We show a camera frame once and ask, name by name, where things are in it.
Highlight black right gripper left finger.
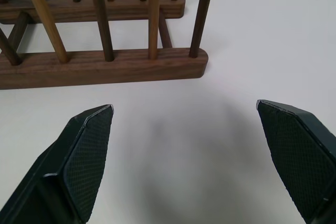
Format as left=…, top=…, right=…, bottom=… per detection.
left=0, top=104, right=115, bottom=224

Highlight wooden dish rack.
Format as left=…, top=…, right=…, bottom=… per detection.
left=0, top=0, right=217, bottom=90

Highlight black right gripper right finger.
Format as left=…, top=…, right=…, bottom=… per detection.
left=256, top=100, right=336, bottom=224

